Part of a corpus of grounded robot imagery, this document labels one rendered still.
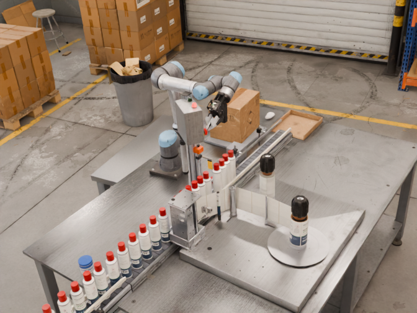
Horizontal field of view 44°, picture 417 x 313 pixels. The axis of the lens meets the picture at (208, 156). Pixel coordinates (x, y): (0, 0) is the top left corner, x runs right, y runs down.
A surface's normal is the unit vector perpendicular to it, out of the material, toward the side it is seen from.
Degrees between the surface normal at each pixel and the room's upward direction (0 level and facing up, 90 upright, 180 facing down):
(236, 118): 90
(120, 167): 0
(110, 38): 90
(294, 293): 0
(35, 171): 0
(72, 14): 90
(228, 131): 90
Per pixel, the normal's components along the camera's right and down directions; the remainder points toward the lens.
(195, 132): 0.34, 0.49
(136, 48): -0.40, 0.52
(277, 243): -0.06, -0.84
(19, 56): 0.90, 0.20
